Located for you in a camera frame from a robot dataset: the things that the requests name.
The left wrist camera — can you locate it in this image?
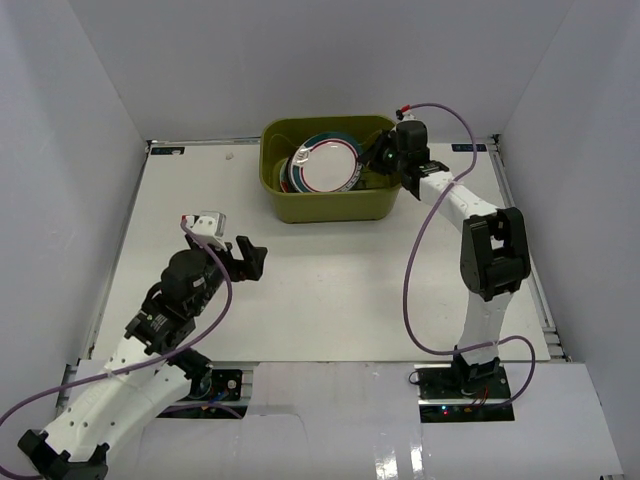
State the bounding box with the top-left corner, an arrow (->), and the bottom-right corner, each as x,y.
181,211 -> 227,251

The teal scalloped plate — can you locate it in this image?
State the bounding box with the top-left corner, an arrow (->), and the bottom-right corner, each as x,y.
279,159 -> 294,193

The olive green plastic bin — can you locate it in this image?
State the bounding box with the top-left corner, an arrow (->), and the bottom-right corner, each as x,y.
259,115 -> 400,224

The white plate green rim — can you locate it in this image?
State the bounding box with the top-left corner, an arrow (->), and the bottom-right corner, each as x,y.
288,131 -> 364,190

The right table corner label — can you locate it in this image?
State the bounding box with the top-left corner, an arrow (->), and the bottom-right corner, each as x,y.
451,143 -> 487,152

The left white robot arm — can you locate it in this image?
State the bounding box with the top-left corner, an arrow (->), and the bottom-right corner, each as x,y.
18,236 -> 268,479

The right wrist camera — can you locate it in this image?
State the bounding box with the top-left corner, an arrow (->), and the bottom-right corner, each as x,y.
395,105 -> 416,122

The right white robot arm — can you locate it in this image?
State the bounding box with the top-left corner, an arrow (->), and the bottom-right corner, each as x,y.
359,118 -> 531,399

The left table corner label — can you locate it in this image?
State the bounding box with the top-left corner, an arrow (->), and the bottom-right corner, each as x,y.
149,146 -> 185,156

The table corner label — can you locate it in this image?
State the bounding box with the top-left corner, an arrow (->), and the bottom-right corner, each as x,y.
149,146 -> 185,156
451,143 -> 487,152

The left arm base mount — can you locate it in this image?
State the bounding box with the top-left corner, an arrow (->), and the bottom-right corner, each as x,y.
158,369 -> 248,420

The white orange sunburst plate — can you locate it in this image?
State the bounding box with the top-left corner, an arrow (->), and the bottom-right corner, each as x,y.
289,175 -> 366,193

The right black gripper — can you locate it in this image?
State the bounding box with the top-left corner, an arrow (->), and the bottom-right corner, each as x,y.
358,130 -> 408,176

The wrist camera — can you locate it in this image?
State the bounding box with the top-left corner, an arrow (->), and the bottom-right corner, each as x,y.
181,211 -> 227,251
395,105 -> 416,122

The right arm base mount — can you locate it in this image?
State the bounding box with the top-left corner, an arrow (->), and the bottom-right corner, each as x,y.
408,364 -> 515,424

